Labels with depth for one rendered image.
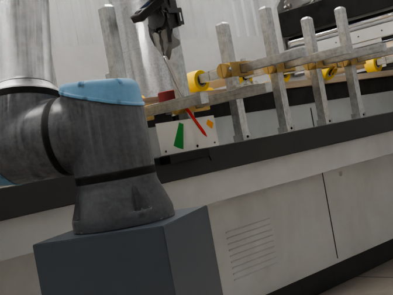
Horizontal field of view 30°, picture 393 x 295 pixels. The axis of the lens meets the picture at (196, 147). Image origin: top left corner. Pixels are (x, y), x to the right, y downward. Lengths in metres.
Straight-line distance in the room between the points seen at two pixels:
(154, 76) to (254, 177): 3.80
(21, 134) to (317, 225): 1.97
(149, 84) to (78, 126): 4.96
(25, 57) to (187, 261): 0.50
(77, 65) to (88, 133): 9.55
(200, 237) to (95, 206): 0.22
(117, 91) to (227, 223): 1.48
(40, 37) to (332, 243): 2.03
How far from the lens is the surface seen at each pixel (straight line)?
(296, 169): 2.73
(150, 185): 1.32
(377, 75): 3.64
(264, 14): 2.73
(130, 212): 1.29
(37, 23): 1.49
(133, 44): 6.32
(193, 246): 1.35
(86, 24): 11.10
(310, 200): 3.13
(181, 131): 2.28
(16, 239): 1.93
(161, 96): 2.42
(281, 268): 2.95
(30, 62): 1.45
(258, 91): 2.17
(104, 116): 1.30
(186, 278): 1.29
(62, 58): 10.75
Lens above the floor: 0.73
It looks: 1 degrees down
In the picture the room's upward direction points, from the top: 10 degrees counter-clockwise
